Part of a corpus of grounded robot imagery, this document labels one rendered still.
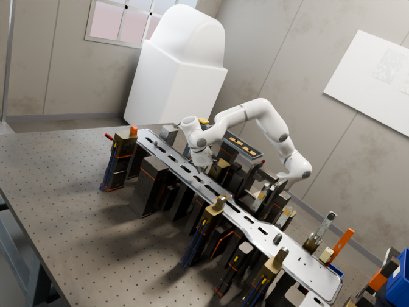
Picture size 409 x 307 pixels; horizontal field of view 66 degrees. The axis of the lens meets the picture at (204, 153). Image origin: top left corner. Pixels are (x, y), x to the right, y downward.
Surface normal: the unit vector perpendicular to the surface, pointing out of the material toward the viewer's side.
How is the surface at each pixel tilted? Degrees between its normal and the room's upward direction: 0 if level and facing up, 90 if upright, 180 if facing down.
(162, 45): 79
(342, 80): 90
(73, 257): 0
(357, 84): 90
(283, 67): 90
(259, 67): 90
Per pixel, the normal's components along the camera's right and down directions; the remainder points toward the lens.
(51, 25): 0.68, 0.55
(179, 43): -0.61, -0.06
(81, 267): 0.35, -0.83
